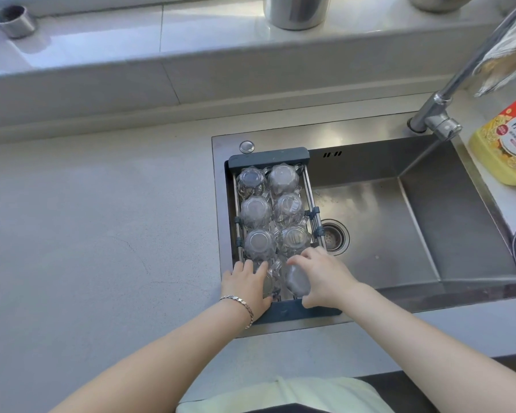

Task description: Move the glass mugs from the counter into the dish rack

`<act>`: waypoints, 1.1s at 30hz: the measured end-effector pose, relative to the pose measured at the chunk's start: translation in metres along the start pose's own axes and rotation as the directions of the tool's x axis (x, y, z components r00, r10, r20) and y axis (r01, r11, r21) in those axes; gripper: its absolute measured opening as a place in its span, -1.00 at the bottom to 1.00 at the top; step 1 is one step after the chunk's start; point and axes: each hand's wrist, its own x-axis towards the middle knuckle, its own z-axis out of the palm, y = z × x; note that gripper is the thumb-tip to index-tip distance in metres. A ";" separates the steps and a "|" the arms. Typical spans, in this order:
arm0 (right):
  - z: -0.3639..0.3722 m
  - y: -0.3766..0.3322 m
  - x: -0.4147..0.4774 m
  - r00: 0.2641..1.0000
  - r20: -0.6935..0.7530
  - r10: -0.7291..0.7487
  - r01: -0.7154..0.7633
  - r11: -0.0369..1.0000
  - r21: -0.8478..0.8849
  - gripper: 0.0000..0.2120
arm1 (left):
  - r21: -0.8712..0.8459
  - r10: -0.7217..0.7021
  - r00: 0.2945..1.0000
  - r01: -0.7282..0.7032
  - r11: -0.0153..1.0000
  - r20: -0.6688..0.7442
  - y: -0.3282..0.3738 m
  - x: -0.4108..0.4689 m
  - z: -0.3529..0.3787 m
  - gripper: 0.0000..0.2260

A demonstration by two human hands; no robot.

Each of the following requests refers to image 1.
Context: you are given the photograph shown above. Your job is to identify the person's right hand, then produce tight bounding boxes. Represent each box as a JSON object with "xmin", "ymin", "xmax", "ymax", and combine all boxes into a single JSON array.
[{"xmin": 287, "ymin": 246, "xmax": 363, "ymax": 310}]

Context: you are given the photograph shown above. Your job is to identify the person's left hand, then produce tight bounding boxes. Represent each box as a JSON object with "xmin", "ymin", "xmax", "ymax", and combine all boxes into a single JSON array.
[{"xmin": 220, "ymin": 260, "xmax": 275, "ymax": 322}]

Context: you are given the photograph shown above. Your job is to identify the clear handled glass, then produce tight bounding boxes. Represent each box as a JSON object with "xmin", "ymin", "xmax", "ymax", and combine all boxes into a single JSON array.
[
  {"xmin": 253, "ymin": 260, "xmax": 284, "ymax": 299},
  {"xmin": 282, "ymin": 262, "xmax": 312, "ymax": 298}
]

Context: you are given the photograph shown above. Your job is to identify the group of clear glasses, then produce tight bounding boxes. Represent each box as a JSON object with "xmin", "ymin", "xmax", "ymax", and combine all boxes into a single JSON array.
[{"xmin": 235, "ymin": 163, "xmax": 314, "ymax": 263}]

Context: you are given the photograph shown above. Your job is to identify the stainless steel sink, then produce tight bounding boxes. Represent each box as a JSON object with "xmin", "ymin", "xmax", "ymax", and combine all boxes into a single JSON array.
[{"xmin": 210, "ymin": 111, "xmax": 516, "ymax": 340}]

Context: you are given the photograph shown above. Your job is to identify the dark grey metal drying rack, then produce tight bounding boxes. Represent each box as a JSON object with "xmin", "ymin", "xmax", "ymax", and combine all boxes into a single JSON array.
[{"xmin": 225, "ymin": 146, "xmax": 344, "ymax": 326}]

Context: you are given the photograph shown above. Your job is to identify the person's right forearm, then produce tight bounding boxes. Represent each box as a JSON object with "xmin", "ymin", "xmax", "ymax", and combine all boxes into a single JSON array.
[{"xmin": 339, "ymin": 281, "xmax": 516, "ymax": 413}]

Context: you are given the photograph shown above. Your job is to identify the person's left forearm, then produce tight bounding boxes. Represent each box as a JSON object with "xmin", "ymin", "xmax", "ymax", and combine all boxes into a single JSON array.
[{"xmin": 49, "ymin": 298, "xmax": 252, "ymax": 413}]

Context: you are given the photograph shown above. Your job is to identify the chrome faucet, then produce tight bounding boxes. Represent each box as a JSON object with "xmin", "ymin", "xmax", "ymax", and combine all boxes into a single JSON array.
[{"xmin": 407, "ymin": 0, "xmax": 516, "ymax": 141}]

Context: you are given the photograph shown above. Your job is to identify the yellow dish soap bottle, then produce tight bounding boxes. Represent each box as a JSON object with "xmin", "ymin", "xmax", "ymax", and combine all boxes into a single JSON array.
[{"xmin": 468, "ymin": 91, "xmax": 516, "ymax": 186}]

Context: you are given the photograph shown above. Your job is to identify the steel cylindrical container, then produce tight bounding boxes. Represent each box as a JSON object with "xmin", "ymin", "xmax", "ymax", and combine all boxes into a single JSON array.
[{"xmin": 263, "ymin": 0, "xmax": 332, "ymax": 32}]

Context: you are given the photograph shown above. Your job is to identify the white tiled windowsill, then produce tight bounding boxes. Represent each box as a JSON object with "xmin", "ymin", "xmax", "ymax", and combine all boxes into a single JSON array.
[{"xmin": 0, "ymin": 0, "xmax": 513, "ymax": 145}]

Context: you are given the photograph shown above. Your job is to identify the steel bowl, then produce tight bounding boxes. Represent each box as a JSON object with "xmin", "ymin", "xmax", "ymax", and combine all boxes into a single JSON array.
[{"xmin": 405, "ymin": 0, "xmax": 478, "ymax": 14}]

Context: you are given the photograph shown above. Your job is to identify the small steel cup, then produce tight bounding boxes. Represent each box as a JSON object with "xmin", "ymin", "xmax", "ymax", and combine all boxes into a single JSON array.
[{"xmin": 0, "ymin": 5, "xmax": 37, "ymax": 39}]

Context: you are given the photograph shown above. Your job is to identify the silver wrist bracelet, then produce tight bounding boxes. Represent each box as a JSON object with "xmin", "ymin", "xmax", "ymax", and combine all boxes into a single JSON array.
[{"xmin": 219, "ymin": 295, "xmax": 255, "ymax": 330}]

